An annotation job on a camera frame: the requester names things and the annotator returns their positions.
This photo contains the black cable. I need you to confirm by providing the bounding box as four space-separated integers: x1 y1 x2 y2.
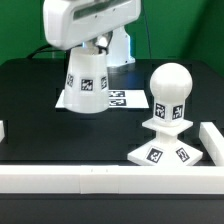
25 44 71 60

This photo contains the white fence bar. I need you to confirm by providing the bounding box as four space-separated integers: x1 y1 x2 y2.
0 120 5 143
199 122 224 167
0 165 224 194

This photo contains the white front fence bar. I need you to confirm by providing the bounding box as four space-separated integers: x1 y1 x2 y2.
0 165 224 194

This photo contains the white right fence bar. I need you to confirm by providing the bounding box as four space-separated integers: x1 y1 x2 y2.
199 122 224 167

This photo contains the white left fence bar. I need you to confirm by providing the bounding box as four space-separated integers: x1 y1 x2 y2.
0 120 5 143

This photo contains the white marker sheet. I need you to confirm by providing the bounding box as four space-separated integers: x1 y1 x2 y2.
55 90 149 113

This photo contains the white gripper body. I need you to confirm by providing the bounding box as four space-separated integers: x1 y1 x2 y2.
43 0 141 50

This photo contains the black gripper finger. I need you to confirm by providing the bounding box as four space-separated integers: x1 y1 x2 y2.
95 35 109 53

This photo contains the white lamp bulb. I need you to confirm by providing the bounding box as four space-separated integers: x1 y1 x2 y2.
150 63 193 127

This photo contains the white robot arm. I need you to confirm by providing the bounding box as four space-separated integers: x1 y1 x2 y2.
43 0 141 67

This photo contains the white lamp shade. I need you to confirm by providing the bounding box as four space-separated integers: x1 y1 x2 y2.
63 47 109 114

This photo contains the white lamp base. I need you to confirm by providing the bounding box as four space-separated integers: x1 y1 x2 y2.
127 119 203 167

